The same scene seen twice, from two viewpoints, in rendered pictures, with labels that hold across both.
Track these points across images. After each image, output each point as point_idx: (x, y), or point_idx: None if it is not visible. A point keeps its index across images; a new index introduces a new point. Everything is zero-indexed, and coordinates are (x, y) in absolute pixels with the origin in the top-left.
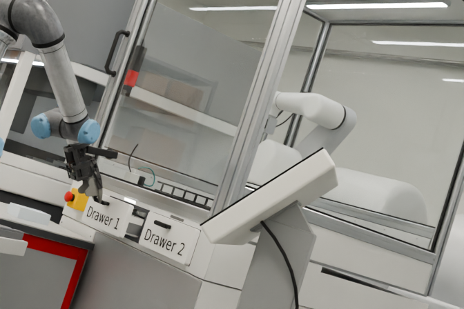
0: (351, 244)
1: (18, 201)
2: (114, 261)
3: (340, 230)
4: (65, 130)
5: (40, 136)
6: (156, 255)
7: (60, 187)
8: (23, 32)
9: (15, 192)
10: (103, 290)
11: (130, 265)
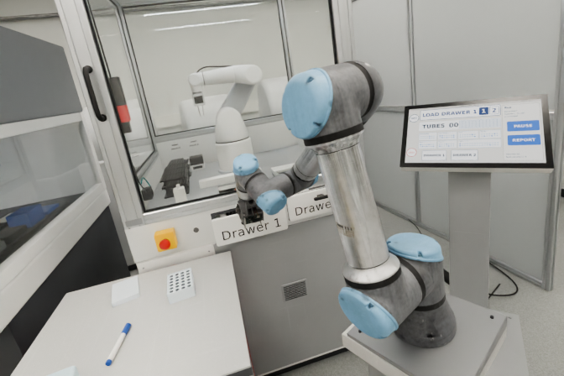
0: None
1: (33, 299)
2: (261, 246)
3: None
4: (301, 187)
5: (279, 211)
6: (310, 216)
7: (48, 253)
8: (366, 116)
9: (30, 296)
10: (263, 268)
11: (285, 237)
